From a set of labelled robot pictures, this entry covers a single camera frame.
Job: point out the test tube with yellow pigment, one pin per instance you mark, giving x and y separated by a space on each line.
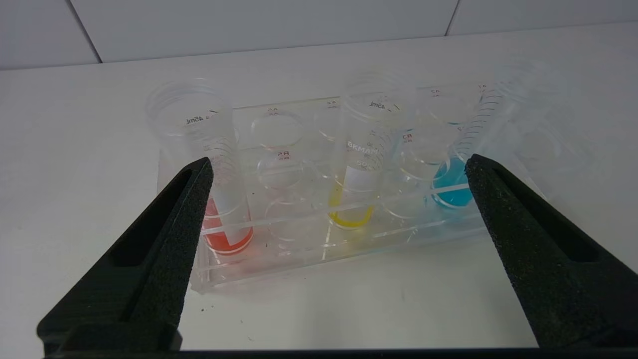
361 184

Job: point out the test tube with red pigment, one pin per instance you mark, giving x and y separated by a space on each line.
232 234

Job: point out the test tube with blue pigment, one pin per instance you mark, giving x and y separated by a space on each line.
451 187

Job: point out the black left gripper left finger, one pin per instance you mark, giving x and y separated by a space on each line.
164 259

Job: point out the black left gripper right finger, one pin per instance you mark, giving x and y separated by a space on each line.
538 259

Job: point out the clear acrylic test tube rack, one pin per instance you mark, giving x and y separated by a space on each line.
299 249

